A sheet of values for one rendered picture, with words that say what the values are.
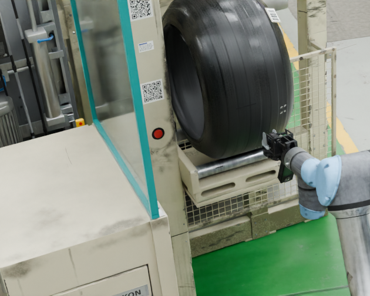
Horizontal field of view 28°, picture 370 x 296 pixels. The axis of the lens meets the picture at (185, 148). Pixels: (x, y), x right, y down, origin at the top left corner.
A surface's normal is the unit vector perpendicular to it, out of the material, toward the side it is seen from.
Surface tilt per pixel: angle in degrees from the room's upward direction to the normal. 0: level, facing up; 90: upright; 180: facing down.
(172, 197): 90
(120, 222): 0
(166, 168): 90
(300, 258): 0
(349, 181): 61
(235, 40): 45
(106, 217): 0
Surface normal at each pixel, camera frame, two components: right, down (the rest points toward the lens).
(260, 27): 0.16, -0.35
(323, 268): -0.11, -0.86
